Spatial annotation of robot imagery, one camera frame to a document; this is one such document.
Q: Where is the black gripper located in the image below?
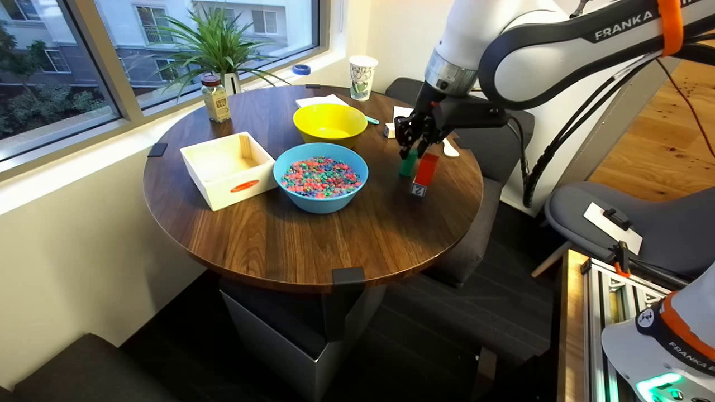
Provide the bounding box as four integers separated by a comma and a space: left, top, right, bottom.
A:
393, 81, 457, 161

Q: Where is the green cylinder block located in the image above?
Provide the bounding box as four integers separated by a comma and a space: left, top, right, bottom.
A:
397, 153, 421, 182

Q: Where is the orange rectangular block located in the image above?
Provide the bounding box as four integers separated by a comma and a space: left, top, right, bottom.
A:
411, 153, 443, 192

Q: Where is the flat white napkin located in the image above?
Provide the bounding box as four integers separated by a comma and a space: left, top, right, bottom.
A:
385, 105, 415, 141

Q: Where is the dark grey sofa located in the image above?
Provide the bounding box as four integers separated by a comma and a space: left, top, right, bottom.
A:
383, 77, 537, 290

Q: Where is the patterned paper cup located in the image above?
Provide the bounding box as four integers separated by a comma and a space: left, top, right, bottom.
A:
347, 53, 379, 104

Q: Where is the yellow plastic bowl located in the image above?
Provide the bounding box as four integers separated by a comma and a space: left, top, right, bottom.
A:
291, 100, 370, 147

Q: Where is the folded white napkin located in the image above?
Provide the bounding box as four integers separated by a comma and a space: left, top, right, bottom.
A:
295, 91, 352, 113

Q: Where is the blue bowl of coloured beads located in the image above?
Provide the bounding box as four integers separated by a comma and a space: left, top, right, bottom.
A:
270, 141, 370, 218

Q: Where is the white wooden box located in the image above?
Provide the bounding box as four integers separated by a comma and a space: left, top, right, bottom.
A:
178, 131, 276, 214

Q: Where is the glass jar with dark lid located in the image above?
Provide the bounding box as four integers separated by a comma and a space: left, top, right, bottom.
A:
198, 71, 234, 125

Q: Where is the white tag on armchair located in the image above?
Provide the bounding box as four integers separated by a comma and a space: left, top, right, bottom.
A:
581, 201, 645, 258

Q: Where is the green potted plant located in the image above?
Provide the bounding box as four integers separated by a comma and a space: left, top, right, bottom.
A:
158, 0, 280, 96

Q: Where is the grey armchair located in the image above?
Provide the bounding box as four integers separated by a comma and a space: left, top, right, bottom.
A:
542, 182, 715, 286

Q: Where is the wood and aluminium robot stand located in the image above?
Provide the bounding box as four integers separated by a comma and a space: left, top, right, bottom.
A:
557, 248, 673, 402

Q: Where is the dark upholstered bench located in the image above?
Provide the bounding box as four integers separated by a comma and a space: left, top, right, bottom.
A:
0, 333, 182, 402

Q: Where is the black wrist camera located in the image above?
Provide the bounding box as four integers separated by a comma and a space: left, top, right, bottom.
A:
438, 96, 514, 135

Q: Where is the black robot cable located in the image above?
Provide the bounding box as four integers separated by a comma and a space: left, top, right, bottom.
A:
517, 31, 715, 210

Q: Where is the metal table pedestal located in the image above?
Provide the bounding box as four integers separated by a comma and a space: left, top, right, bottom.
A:
218, 277, 389, 402

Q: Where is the window frame post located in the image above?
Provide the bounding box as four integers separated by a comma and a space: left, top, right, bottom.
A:
64, 0, 145, 125

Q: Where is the white robot base orange ring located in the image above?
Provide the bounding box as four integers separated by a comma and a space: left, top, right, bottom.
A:
600, 260, 715, 402

